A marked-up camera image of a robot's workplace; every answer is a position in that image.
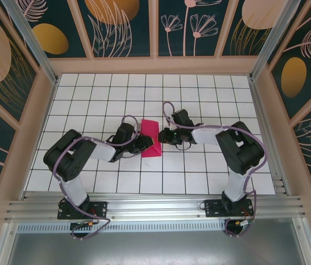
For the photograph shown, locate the pink cloth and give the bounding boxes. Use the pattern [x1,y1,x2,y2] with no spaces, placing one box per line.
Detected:
[140,119,162,158]

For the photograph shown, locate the grey metal sheet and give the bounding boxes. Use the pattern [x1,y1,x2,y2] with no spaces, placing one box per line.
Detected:
[0,218,311,265]

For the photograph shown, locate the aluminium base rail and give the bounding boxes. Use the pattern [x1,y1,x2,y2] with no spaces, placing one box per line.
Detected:
[4,192,308,221]

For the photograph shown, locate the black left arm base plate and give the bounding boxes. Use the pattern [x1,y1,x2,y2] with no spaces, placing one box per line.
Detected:
[57,200,108,220]

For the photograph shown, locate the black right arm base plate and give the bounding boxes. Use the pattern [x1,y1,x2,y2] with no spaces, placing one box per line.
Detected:
[204,199,254,219]

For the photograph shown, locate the aluminium side rail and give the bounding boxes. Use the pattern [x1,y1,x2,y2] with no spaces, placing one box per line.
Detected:
[247,76,291,197]

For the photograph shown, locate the perforated metal cable duct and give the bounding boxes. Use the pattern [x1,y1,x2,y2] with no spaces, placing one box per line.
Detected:
[17,222,228,233]

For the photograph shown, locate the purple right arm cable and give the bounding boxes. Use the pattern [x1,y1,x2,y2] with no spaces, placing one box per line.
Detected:
[162,101,266,238]

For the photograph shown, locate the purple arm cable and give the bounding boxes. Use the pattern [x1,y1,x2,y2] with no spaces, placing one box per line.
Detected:
[52,115,141,241]
[162,101,266,238]

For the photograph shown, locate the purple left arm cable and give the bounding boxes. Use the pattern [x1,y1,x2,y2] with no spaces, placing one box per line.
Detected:
[52,115,141,241]

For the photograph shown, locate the wall panel with flower drawing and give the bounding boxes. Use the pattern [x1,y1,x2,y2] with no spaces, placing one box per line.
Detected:
[156,0,234,59]

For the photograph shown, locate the wall panel with oval and fern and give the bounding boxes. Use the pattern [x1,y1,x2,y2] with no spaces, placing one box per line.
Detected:
[267,0,311,120]

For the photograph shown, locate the wall panel with feather drawing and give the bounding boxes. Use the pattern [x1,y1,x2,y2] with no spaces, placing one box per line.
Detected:
[77,0,156,59]

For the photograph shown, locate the aluminium frame post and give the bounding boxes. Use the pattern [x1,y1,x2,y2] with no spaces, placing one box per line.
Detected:
[0,0,59,85]
[248,0,301,82]

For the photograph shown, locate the wall panel with yellow oval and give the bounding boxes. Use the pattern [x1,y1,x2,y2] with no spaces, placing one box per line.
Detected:
[6,0,94,59]

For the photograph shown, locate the wall panel with beige circle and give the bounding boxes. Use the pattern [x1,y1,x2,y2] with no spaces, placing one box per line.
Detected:
[220,0,293,58]

